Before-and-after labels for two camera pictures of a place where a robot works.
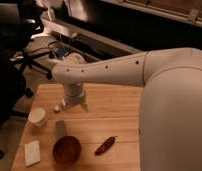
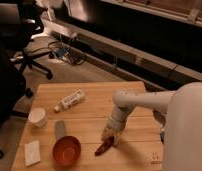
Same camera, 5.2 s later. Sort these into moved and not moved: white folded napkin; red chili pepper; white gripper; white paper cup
Moved: white gripper
Not moved: white paper cup; red chili pepper; white folded napkin
